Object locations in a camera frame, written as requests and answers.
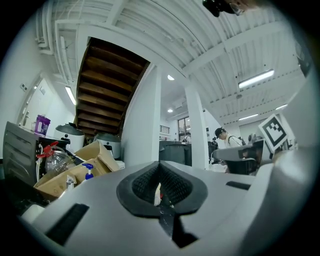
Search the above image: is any large black machine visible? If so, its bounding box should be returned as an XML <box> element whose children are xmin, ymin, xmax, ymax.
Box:
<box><xmin>159</xmin><ymin>139</ymin><xmax>193</xmax><ymax>167</ymax></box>

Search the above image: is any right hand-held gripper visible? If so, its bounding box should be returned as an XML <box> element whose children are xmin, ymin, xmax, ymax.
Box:
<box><xmin>213</xmin><ymin>112</ymin><xmax>298</xmax><ymax>176</ymax></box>

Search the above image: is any person's head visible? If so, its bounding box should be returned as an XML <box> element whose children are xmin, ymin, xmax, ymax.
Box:
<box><xmin>228</xmin><ymin>0</ymin><xmax>260</xmax><ymax>16</ymax></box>

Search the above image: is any dark wooden staircase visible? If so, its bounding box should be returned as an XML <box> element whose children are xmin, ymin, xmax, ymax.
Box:
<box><xmin>74</xmin><ymin>36</ymin><xmax>151</xmax><ymax>137</ymax></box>

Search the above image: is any white blue pump lotion bottle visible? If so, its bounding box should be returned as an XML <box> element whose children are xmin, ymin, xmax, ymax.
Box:
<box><xmin>81</xmin><ymin>163</ymin><xmax>95</xmax><ymax>181</ymax></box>

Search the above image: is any white rectangular sink basin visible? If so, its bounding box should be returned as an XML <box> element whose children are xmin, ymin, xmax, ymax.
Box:
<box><xmin>21</xmin><ymin>203</ymin><xmax>47</xmax><ymax>225</ymax></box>

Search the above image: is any white door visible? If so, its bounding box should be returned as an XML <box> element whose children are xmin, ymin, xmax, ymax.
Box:
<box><xmin>17</xmin><ymin>77</ymin><xmax>55</xmax><ymax>128</ymax></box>

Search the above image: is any rectangular ceiling light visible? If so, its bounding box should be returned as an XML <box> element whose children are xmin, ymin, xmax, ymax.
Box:
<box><xmin>238</xmin><ymin>69</ymin><xmax>275</xmax><ymax>89</ymax></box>

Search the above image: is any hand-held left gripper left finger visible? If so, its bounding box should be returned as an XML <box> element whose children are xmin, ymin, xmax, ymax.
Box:
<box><xmin>32</xmin><ymin>161</ymin><xmax>181</xmax><ymax>256</ymax></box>

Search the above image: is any chrome faucet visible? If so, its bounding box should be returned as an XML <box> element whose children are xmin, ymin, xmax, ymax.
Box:
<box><xmin>65</xmin><ymin>174</ymin><xmax>76</xmax><ymax>191</ymax></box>

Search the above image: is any long tube ceiling light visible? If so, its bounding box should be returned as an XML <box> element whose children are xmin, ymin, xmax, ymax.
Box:
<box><xmin>64</xmin><ymin>85</ymin><xmax>77</xmax><ymax>106</ymax></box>

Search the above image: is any black marble washstand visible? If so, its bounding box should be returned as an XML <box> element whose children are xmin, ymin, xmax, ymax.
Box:
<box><xmin>4</xmin><ymin>174</ymin><xmax>60</xmax><ymax>217</ymax></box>

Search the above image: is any black cabinet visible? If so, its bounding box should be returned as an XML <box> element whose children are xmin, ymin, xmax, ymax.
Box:
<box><xmin>2</xmin><ymin>121</ymin><xmax>71</xmax><ymax>187</ymax></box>

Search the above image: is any clear plastic red-capped bottle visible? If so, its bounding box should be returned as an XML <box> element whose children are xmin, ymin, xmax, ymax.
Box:
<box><xmin>36</xmin><ymin>141</ymin><xmax>76</xmax><ymax>175</ymax></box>

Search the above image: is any large brown cardboard box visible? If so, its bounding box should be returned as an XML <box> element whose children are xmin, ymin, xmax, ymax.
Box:
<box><xmin>33</xmin><ymin>139</ymin><xmax>121</xmax><ymax>201</ymax></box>

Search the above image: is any purple plastic bucket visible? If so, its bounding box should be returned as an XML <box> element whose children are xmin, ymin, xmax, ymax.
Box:
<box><xmin>34</xmin><ymin>114</ymin><xmax>52</xmax><ymax>137</ymax></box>

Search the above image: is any grey robot with screen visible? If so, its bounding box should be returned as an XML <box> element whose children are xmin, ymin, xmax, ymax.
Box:
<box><xmin>94</xmin><ymin>132</ymin><xmax>122</xmax><ymax>160</ymax></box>

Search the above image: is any black head-worn camera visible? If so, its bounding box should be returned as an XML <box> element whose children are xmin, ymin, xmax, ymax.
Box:
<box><xmin>202</xmin><ymin>0</ymin><xmax>235</xmax><ymax>18</ymax></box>

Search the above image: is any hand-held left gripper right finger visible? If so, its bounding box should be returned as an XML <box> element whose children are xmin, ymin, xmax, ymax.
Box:
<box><xmin>159</xmin><ymin>160</ymin><xmax>256</xmax><ymax>256</ymax></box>

